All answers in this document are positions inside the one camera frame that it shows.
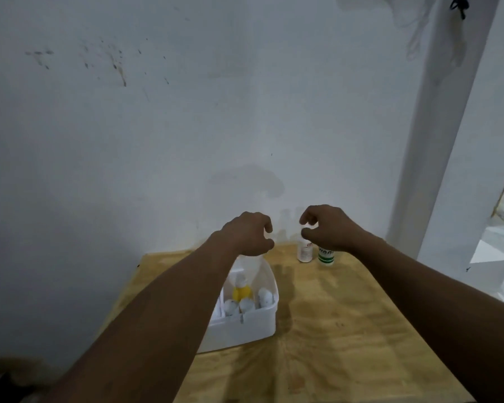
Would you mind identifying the person's right forearm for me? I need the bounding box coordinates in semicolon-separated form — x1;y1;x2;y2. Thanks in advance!
349;231;504;403

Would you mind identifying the white bottle with red label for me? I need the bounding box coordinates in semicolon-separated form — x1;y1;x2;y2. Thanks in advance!
297;236;315;263

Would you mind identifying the yellow bottle with white cap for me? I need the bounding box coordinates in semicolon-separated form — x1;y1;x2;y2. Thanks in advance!
232;274;253;303

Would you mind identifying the person's left hand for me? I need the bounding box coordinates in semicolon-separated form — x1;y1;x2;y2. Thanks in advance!
220;212;275;257

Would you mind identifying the white vertical post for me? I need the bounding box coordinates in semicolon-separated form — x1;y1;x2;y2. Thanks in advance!
386;0;501;260

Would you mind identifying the person's right hand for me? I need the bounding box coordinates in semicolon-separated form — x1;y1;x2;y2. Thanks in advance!
299;205;363;253

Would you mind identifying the person's left forearm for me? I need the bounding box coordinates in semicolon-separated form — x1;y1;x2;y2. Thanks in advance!
42;231;241;403

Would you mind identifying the white plastic storage box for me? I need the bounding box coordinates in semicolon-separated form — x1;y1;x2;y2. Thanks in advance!
197;254;279;354

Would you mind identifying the white cardboard box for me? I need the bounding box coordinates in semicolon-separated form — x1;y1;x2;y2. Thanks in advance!
465;239;504;295

